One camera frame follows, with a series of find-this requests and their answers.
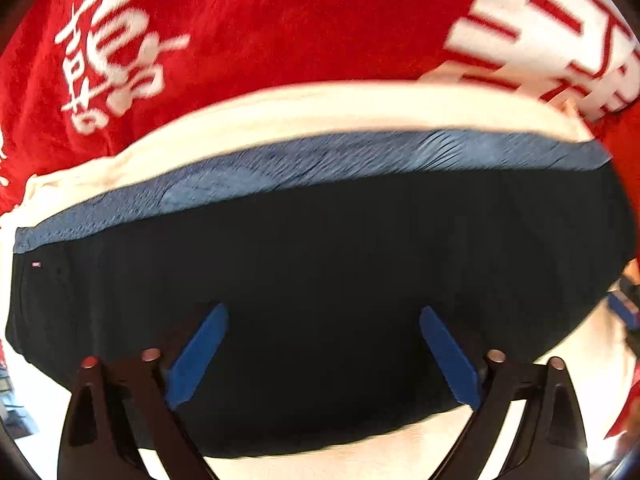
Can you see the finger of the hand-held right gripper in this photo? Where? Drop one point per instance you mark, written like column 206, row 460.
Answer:
column 625, row 305

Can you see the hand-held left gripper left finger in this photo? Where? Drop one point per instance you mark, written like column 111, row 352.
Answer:
column 197, row 355

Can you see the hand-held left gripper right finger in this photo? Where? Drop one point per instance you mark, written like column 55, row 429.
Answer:
column 447, row 357

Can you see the dark navy pants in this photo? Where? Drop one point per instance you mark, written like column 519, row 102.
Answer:
column 320, row 280

